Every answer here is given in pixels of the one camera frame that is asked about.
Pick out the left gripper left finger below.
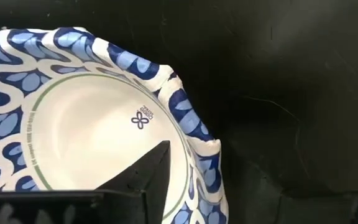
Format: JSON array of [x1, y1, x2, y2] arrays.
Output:
[[0, 139, 172, 224]]

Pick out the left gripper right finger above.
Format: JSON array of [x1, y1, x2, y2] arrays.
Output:
[[224, 139, 358, 224]]

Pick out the blue patterned paper bowl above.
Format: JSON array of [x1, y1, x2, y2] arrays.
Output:
[[0, 26, 229, 224]]

